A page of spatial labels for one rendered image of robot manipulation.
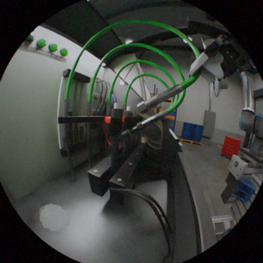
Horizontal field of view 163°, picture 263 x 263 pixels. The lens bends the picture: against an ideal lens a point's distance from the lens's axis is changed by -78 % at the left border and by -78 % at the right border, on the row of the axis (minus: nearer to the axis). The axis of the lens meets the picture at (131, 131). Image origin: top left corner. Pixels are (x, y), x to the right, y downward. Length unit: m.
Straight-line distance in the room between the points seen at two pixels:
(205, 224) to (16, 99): 0.56
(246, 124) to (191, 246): 0.66
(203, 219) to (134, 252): 0.18
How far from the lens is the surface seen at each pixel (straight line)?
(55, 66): 0.43
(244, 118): 0.74
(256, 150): 0.69
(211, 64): 0.21
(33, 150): 0.40
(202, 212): 0.25
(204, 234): 0.23
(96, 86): 0.58
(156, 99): 0.18
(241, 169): 0.59
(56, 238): 0.34
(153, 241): 0.31
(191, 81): 0.20
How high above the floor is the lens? 1.12
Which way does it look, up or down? 12 degrees down
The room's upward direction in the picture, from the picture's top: 6 degrees clockwise
